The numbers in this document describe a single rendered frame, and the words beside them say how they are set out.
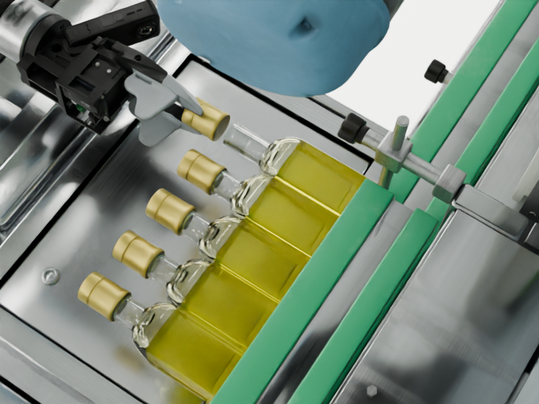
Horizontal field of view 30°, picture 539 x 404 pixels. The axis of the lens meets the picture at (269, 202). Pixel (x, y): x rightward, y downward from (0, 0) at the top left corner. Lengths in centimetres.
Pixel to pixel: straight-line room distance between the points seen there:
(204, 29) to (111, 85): 57
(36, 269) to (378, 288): 46
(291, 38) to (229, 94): 78
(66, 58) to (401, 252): 47
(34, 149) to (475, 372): 65
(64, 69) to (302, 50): 66
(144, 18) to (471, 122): 39
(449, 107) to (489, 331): 31
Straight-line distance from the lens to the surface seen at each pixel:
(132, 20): 119
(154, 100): 111
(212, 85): 131
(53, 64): 117
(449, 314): 89
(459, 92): 113
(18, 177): 127
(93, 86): 113
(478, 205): 94
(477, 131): 111
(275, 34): 53
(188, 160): 109
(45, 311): 119
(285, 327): 89
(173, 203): 107
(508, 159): 108
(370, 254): 92
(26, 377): 120
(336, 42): 53
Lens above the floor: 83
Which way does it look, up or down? 12 degrees up
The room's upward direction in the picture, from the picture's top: 59 degrees counter-clockwise
